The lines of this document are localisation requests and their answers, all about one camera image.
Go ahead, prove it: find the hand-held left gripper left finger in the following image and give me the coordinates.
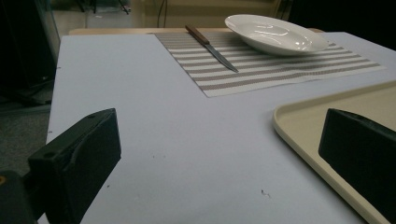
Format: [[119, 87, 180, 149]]
[[27, 107, 122, 224]]

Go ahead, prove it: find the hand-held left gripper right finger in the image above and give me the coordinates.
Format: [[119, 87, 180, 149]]
[[318, 107, 396, 224]]

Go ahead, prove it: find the beige tray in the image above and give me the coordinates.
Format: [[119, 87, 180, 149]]
[[272, 79, 396, 224]]

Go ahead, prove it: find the striped placemat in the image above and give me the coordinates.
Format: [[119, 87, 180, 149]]
[[153, 31, 387, 98]]

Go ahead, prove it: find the white plate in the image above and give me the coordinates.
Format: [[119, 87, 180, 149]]
[[224, 13, 330, 57]]

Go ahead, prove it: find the black cable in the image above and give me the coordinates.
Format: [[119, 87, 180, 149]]
[[157, 0, 166, 29]]

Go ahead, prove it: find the wooden handled knife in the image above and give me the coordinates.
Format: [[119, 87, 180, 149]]
[[185, 24, 240, 74]]

